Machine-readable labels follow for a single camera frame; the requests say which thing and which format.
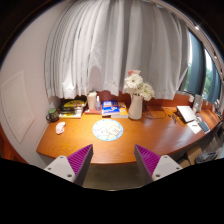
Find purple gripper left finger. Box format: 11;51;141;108
43;143;94;187

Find white ceramic vase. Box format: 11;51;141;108
128;95;143;120

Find round light blue mouse pad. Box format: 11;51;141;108
92;119;123;141

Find white and pink flowers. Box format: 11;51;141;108
124;70;154;101

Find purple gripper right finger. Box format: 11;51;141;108
133;144;183;185

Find white pink computer mouse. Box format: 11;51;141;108
56;122;66;135

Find white paper sheet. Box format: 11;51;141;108
188;121;201;134

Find orange book under blue book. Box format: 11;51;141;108
111;102;128;118

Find black cable on desk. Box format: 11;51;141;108
143;101;178;125

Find yellow black book stack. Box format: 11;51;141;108
58;100;86;118

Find dark smartphone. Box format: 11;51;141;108
198;121;210;133

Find white laptop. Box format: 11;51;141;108
177;106;196;123

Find white cylindrical container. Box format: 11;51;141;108
87;92;97;110

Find white pleated curtain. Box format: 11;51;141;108
45;0;189;99

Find clear small bottle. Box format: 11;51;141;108
96;96;101;111

